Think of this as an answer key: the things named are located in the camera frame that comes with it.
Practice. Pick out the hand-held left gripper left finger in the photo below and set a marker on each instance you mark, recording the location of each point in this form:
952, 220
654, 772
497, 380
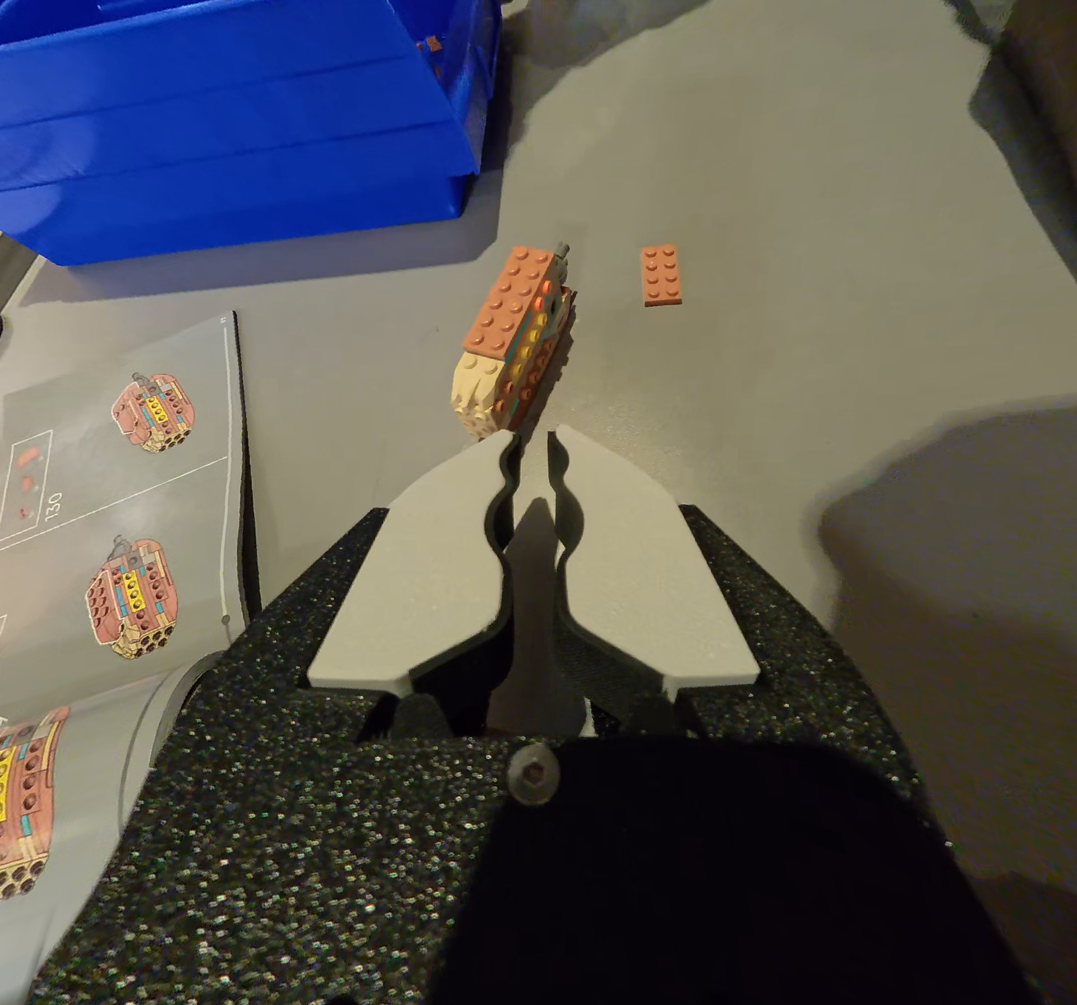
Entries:
421, 584

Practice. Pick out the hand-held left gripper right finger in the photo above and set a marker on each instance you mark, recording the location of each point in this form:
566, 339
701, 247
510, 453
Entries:
648, 584

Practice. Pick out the blue plastic parts bin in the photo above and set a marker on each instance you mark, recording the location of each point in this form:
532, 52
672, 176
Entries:
210, 113

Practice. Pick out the brown tan toy brick assembly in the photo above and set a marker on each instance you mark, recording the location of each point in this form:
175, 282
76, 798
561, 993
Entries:
505, 323

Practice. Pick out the brown toy brick plate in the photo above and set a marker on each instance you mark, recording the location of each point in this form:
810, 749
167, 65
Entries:
661, 275

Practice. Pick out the small brown toy brick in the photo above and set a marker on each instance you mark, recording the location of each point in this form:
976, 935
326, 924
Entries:
431, 44

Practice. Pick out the toy brick instruction booklet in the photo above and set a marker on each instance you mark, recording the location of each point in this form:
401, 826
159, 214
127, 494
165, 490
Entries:
101, 475

